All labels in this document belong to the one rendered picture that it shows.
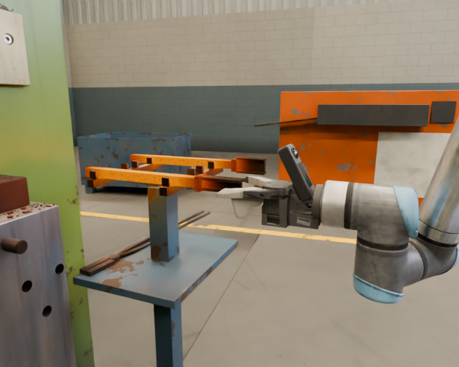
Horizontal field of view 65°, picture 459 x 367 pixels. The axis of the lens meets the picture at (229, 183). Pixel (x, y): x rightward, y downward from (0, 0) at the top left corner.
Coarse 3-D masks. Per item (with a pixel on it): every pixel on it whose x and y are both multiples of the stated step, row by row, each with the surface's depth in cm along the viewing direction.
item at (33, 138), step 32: (0, 0) 85; (32, 0) 93; (32, 32) 94; (32, 64) 95; (64, 64) 104; (0, 96) 87; (32, 96) 95; (64, 96) 105; (0, 128) 88; (32, 128) 96; (64, 128) 106; (0, 160) 89; (32, 160) 97; (64, 160) 107; (32, 192) 98; (64, 192) 108; (64, 224) 109; (64, 256) 110
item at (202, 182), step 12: (96, 168) 91; (108, 168) 91; (132, 180) 86; (144, 180) 85; (156, 180) 83; (180, 180) 81; (192, 180) 79; (204, 180) 78; (216, 180) 77; (228, 180) 76; (240, 180) 76
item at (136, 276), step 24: (192, 240) 116; (216, 240) 116; (120, 264) 99; (144, 264) 99; (168, 264) 99; (192, 264) 99; (216, 264) 101; (96, 288) 89; (120, 288) 86; (144, 288) 86; (168, 288) 86; (192, 288) 88
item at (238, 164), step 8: (136, 160) 114; (144, 160) 112; (160, 160) 110; (168, 160) 109; (176, 160) 108; (184, 160) 107; (192, 160) 106; (200, 160) 105; (208, 160) 104; (216, 160) 103; (224, 160) 103; (232, 160) 101; (240, 160) 102; (248, 160) 101; (256, 160) 99; (264, 160) 99; (232, 168) 101; (240, 168) 102; (248, 168) 101; (256, 168) 100; (264, 168) 100
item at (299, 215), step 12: (276, 180) 77; (288, 192) 70; (264, 204) 73; (276, 204) 72; (288, 204) 71; (300, 204) 71; (312, 204) 70; (264, 216) 73; (276, 216) 72; (288, 216) 72; (300, 216) 71; (312, 216) 70; (312, 228) 71
